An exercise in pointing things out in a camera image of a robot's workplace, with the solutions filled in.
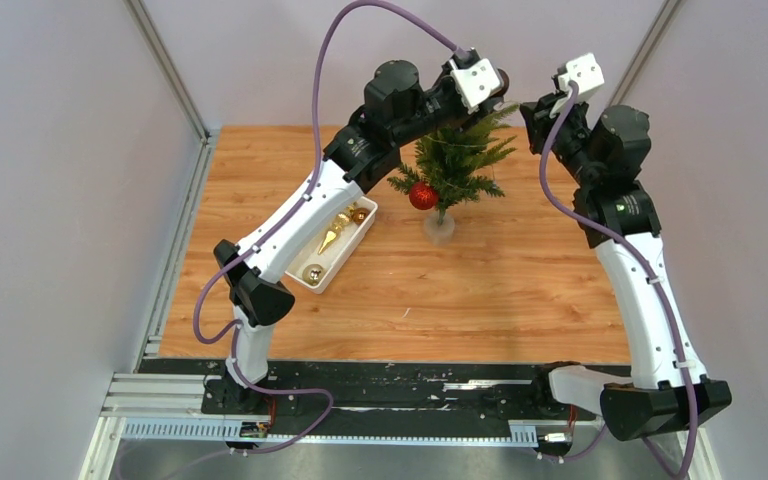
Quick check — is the purple cable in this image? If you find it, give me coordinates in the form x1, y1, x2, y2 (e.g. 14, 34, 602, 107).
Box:
537, 80, 701, 480
191, 0, 475, 458

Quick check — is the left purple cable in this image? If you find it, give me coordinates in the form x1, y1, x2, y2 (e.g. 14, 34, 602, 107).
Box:
191, 0, 475, 458

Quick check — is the white ornament tray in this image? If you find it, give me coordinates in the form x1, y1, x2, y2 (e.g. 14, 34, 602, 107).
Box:
285, 196, 378, 294

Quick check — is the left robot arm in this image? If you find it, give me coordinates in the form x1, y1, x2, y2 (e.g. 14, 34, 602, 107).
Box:
214, 59, 509, 414

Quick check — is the red glitter ball ornament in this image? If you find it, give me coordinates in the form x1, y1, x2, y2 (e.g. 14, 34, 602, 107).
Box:
408, 181, 439, 211

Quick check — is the gold finial ornament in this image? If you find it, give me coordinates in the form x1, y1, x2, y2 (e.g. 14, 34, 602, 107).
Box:
317, 203, 357, 255

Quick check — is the aluminium frame post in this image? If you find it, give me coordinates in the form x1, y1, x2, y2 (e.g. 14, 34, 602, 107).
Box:
124, 0, 212, 142
588, 1, 685, 126

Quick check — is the small green christmas tree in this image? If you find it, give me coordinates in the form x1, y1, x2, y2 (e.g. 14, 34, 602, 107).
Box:
387, 103, 518, 246

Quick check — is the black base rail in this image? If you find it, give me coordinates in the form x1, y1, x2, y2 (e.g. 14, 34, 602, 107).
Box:
199, 359, 597, 439

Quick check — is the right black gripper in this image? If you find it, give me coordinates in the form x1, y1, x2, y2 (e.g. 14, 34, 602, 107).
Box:
520, 89, 601, 186

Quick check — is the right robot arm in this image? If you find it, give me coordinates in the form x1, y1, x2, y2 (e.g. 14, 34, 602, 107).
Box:
520, 93, 732, 441

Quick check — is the right aluminium frame post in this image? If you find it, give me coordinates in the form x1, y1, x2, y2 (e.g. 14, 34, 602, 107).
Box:
588, 1, 685, 126

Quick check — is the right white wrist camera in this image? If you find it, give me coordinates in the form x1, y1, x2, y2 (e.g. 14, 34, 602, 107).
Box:
550, 52, 605, 118

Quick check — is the bronze ball ornament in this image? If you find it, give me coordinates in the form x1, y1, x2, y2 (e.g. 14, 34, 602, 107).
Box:
351, 207, 370, 225

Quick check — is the left aluminium frame post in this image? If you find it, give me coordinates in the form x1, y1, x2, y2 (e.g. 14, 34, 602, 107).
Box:
124, 0, 212, 142

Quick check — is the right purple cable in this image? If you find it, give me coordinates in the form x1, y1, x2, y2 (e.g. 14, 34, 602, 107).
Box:
537, 80, 701, 480

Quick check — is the white slotted cable duct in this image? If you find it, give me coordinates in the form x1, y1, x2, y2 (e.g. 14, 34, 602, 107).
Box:
121, 418, 539, 448

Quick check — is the gold ball ornament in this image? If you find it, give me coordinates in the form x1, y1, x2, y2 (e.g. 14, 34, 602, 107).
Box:
301, 263, 327, 287

